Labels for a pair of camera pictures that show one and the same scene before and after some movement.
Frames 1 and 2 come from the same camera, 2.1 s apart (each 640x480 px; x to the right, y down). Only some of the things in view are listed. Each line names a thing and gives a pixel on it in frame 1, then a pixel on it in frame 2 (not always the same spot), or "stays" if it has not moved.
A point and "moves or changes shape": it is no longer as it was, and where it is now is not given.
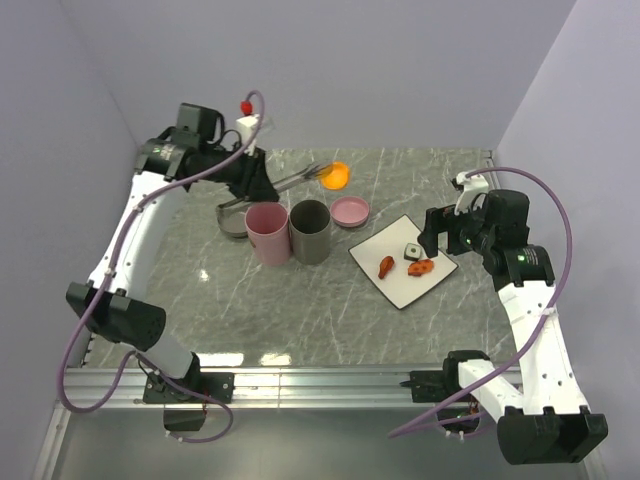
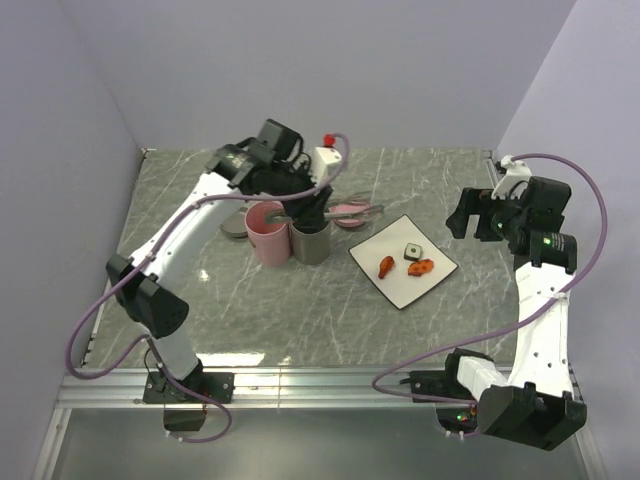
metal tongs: x=313 y=172 moves or changes shape
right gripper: x=441 y=219 -> x=477 y=201
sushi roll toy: x=412 y=252 stays
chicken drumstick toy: x=385 y=265 stays
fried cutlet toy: x=420 y=267 stays
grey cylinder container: x=310 y=223 stays
